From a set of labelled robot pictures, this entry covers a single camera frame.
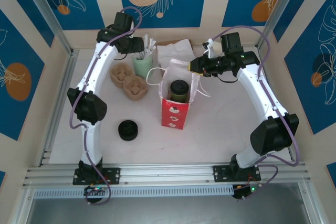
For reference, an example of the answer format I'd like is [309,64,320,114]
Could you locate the black coffee cup lid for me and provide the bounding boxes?
[170,79,190,96]

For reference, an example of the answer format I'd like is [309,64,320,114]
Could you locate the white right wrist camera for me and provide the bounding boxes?
[202,38,216,58]

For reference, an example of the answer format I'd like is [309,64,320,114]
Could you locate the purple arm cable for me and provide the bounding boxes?
[211,25,301,201]
[69,6,144,206]

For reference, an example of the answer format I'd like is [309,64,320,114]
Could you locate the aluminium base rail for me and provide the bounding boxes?
[22,163,310,187]

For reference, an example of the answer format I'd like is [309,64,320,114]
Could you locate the beige pulp cup carrier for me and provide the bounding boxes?
[109,62,149,102]

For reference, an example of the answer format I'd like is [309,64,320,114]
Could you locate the stack of white napkins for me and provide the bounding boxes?
[156,39,196,69]

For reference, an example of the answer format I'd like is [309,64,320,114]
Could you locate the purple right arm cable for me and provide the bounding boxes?
[211,25,301,201]

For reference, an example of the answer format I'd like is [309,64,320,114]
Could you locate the mint green straw holder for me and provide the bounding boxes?
[131,52,154,79]

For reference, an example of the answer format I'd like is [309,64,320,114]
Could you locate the stack of black cup lids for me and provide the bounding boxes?
[117,120,139,142]

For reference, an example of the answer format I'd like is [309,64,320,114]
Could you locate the aluminium frame post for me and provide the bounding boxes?
[18,0,80,57]
[256,0,307,51]

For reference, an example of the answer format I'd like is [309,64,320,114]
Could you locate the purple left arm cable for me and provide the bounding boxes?
[69,6,144,206]

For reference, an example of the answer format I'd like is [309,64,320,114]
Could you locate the small controller circuit board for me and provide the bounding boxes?
[83,185,107,197]
[233,184,263,200]

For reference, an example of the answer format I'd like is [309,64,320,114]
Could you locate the aluminium side rail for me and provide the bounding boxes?
[38,49,79,167]

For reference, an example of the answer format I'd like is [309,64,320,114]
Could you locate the slotted grey cable duct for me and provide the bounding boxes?
[33,185,236,199]

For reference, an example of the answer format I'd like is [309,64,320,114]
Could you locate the red white printed paper bag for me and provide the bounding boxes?
[145,58,211,131]

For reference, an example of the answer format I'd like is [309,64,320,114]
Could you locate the green takeout coffee cup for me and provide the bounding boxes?
[170,91,188,103]

